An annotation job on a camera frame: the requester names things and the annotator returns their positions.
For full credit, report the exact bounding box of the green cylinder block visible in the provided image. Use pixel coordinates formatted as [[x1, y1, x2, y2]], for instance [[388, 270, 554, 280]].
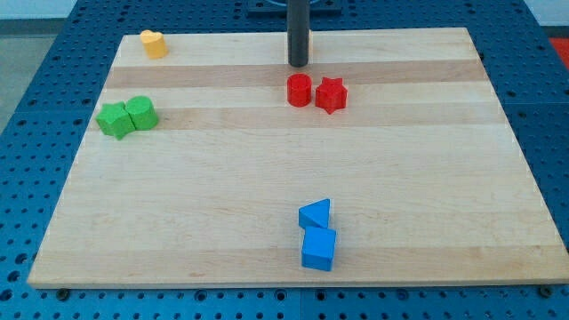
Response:
[[125, 95, 159, 131]]

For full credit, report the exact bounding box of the blue cube block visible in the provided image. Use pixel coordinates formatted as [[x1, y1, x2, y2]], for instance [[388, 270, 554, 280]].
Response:
[[301, 227, 337, 271]]

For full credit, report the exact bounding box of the yellow heart block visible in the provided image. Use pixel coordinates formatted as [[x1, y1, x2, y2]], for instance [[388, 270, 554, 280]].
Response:
[[140, 29, 169, 60]]

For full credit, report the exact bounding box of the wooden board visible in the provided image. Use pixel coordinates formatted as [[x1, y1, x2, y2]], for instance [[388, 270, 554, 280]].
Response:
[[28, 28, 568, 289]]

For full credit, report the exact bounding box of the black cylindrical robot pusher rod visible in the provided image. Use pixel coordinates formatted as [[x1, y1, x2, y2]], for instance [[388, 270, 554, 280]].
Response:
[[286, 0, 310, 68]]

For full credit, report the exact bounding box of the blue triangle block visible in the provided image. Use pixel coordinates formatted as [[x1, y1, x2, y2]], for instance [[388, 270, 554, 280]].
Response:
[[298, 198, 331, 228]]

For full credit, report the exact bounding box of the green star block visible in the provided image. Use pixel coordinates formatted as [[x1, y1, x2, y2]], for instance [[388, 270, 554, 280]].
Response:
[[95, 101, 135, 140]]

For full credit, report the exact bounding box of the red cylinder block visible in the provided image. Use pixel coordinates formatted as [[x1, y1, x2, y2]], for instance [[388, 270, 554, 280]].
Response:
[[286, 73, 312, 108]]

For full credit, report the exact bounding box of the red star block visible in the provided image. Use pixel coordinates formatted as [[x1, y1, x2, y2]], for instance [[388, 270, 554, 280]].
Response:
[[315, 77, 348, 115]]

